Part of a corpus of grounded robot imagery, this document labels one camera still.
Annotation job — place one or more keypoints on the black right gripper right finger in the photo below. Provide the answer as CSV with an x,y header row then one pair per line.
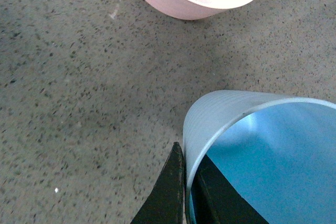
x,y
217,199

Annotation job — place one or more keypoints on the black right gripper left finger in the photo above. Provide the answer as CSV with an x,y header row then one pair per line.
x,y
165,202

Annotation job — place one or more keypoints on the light blue cup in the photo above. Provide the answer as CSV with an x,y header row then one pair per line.
x,y
277,151

